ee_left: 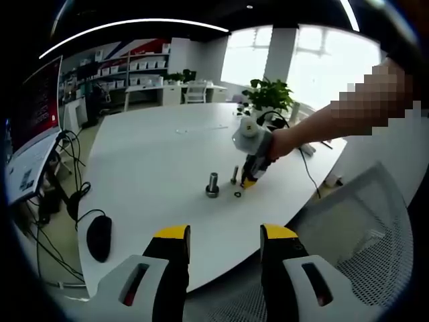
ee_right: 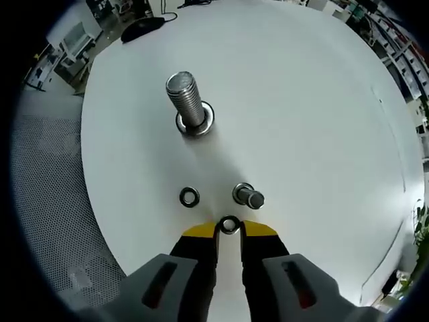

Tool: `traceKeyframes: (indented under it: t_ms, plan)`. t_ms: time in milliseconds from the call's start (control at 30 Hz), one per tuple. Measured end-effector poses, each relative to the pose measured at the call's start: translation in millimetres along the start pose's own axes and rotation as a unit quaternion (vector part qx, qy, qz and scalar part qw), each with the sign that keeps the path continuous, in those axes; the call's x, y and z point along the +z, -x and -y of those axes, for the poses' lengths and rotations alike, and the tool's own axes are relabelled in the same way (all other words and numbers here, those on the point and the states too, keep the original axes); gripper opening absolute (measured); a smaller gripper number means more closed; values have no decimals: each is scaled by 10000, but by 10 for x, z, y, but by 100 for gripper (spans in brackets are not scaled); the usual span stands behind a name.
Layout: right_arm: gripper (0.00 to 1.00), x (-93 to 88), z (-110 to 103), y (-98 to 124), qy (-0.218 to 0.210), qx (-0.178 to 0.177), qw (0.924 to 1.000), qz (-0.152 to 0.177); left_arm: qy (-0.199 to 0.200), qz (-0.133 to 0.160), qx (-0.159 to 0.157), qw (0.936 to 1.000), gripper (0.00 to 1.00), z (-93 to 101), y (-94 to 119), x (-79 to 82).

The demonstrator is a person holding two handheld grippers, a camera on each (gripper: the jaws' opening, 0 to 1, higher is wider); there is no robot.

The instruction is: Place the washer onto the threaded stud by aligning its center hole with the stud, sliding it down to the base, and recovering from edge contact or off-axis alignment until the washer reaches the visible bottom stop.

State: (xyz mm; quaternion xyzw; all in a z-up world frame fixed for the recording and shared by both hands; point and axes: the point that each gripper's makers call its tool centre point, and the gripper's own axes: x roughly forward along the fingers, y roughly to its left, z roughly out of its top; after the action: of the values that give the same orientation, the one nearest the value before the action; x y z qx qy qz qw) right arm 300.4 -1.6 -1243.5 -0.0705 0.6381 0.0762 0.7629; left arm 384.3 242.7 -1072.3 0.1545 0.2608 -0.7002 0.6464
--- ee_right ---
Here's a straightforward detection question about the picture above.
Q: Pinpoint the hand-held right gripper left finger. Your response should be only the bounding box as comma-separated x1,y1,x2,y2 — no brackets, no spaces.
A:
80,221,221,322

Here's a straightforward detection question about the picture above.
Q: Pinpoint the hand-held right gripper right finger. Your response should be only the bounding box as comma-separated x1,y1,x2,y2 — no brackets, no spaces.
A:
239,219,379,322

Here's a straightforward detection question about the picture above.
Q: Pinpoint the small threaded stud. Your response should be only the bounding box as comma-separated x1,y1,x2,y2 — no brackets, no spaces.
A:
236,184,265,211

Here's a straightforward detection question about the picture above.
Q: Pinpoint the black washer ring front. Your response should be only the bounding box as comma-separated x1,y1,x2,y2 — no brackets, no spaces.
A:
176,102,215,137

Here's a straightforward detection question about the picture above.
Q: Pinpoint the large threaded stud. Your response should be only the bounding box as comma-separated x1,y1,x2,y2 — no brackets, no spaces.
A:
166,70,207,131

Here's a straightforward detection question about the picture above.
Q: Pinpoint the small black device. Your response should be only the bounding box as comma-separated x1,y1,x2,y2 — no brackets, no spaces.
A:
381,270,400,297

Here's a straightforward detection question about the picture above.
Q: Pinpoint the grey mesh office chair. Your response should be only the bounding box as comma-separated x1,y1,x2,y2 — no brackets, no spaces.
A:
9,90,129,311

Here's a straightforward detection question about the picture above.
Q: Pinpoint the black computer mouse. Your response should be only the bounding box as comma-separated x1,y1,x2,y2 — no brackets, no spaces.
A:
120,17,166,44

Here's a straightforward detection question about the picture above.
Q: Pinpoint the shelf of white storage bins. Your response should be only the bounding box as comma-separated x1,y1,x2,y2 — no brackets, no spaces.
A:
361,5,429,101

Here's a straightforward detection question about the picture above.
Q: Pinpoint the black mouse cable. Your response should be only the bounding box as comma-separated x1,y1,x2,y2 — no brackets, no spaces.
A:
160,0,179,23

